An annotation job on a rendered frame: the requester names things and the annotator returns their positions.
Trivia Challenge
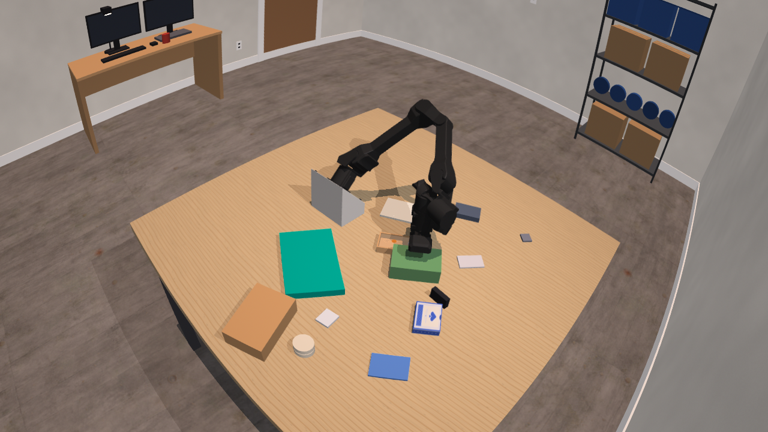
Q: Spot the white flat square case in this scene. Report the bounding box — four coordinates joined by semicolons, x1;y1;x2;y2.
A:
316;309;339;328

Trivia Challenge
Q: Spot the wooden ball-in-hole puzzle tray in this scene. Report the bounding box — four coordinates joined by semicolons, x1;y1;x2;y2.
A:
376;232;410;254

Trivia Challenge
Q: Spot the blue flat rectangular pad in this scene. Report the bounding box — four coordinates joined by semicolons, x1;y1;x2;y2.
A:
368;353;410;381

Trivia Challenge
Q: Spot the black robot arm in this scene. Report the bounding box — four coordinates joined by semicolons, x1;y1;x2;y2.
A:
328;99;459;235

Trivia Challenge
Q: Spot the teal flat box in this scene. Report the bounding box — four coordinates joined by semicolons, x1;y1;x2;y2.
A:
279;229;345;299

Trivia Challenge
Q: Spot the tan rectangular block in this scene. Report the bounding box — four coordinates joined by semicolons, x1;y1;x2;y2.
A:
222;283;297;362

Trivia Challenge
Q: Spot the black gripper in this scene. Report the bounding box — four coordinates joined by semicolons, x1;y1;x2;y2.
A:
408;204;432;254

